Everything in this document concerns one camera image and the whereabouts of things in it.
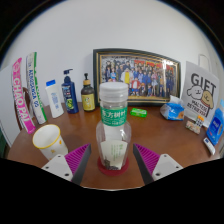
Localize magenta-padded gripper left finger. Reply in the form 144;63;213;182
40;143;92;186

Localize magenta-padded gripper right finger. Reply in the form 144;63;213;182
132;143;184;186

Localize clear green-label drink bottle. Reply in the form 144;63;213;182
95;81;132;172

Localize white yellow-rimmed cup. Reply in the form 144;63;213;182
31;123;69;161

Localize small patterned snack packet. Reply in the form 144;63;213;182
185;119;202;135

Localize white remote control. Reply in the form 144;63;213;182
202;136;217;156

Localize flat round red coaster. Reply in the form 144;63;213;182
96;156;130;177

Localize blue tissue pack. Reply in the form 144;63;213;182
159;95;185;121

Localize small orange white box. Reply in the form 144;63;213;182
195;114;205;128

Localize small green packet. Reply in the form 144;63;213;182
129;107;148;118

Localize white blue-capped lotion bottle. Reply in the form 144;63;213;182
45;79;65;119

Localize blue detergent bottle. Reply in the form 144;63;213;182
205;99;224;147

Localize dark blue pump bottle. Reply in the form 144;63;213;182
61;68;80;115

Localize amber pump bottle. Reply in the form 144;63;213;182
80;73;96;113

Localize long pink box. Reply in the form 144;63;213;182
11;57;37;135

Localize white flat board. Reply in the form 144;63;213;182
0;64;18;146

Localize long white green box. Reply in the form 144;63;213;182
26;51;48;125

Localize white paper gift bag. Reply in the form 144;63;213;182
180;54;221;128

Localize framed group photo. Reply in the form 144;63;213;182
92;48;182;108

